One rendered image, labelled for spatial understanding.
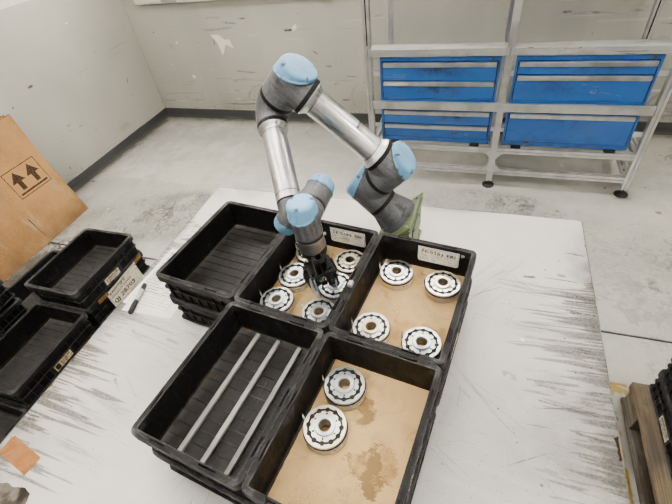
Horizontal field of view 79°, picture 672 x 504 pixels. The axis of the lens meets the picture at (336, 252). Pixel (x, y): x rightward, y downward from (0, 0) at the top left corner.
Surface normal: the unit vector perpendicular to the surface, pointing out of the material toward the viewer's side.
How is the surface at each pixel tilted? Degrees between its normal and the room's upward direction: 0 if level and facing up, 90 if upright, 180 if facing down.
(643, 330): 0
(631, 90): 90
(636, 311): 0
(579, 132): 90
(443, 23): 90
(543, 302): 0
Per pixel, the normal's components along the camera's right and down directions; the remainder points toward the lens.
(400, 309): -0.11, -0.72
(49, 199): 0.87, -0.06
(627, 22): -0.29, 0.68
